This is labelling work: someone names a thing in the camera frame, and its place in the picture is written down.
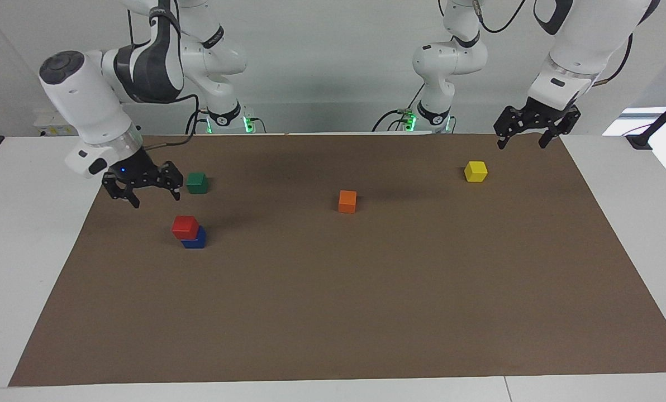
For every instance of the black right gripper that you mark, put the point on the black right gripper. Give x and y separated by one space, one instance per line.
136 173

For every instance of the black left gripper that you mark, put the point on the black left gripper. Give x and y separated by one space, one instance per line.
548 118

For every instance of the red wooden block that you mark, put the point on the red wooden block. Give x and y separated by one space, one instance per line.
185 227

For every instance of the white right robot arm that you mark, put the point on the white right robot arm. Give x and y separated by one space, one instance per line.
81 95

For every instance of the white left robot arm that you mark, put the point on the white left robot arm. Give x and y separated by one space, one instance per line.
579 44

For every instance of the green wooden block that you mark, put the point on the green wooden block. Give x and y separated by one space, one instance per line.
197 183

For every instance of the yellow wooden block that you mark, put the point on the yellow wooden block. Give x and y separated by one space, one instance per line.
476 172

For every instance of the blue wooden block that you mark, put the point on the blue wooden block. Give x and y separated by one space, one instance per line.
196 242

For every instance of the orange wooden block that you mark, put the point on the orange wooden block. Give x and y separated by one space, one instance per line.
347 202

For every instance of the white power strip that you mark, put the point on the white power strip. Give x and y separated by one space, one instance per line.
53 130

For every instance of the green lit connector box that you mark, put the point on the green lit connector box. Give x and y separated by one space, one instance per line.
409 120
248 124

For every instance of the brown table mat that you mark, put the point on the brown table mat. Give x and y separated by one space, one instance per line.
366 290

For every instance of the black camera stand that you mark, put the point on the black camera stand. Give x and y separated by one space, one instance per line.
641 139

